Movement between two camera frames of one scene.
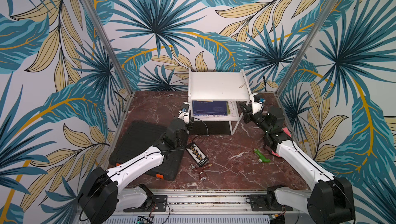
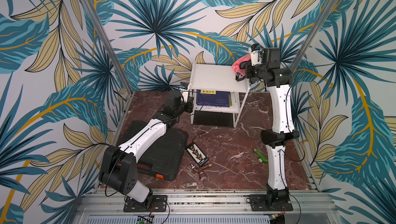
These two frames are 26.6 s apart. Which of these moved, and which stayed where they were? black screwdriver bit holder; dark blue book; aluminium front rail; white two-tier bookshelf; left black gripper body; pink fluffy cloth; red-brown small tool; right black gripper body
Moved: dark blue book; right black gripper body; pink fluffy cloth; left black gripper body; white two-tier bookshelf
Stayed: aluminium front rail; black screwdriver bit holder; red-brown small tool
